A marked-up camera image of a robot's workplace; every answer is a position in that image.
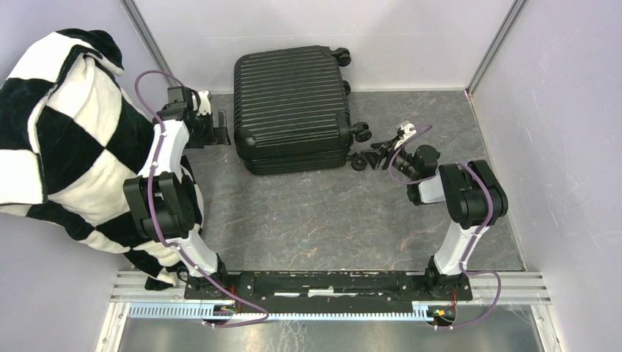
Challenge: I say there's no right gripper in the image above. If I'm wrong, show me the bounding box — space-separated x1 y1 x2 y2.
359 135 418 180

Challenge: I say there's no black suitcase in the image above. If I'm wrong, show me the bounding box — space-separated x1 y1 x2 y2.
233 45 372 175

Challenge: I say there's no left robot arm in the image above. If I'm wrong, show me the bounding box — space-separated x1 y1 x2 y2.
123 86 230 299

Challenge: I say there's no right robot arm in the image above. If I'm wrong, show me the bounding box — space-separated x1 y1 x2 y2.
351 139 508 299

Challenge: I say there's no black white checkered blanket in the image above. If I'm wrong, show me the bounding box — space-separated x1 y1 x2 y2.
1 28 183 291

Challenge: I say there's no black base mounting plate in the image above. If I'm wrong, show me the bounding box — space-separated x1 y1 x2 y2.
181 271 473 317

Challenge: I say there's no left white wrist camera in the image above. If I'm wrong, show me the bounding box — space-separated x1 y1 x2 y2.
197 90 212 116

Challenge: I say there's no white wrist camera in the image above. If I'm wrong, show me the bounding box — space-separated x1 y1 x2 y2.
197 90 212 116
394 121 417 148

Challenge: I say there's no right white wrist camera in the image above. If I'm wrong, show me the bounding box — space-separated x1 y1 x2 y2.
394 121 417 148

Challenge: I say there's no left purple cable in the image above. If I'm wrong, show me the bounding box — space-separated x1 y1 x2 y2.
133 70 270 329

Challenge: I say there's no purple cable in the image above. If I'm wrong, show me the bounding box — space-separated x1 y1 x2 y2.
133 70 270 329
387 124 502 331

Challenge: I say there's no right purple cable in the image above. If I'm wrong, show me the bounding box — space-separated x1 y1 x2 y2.
387 124 502 331

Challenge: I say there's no aluminium frame rail base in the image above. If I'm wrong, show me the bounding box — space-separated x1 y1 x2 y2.
96 271 563 351

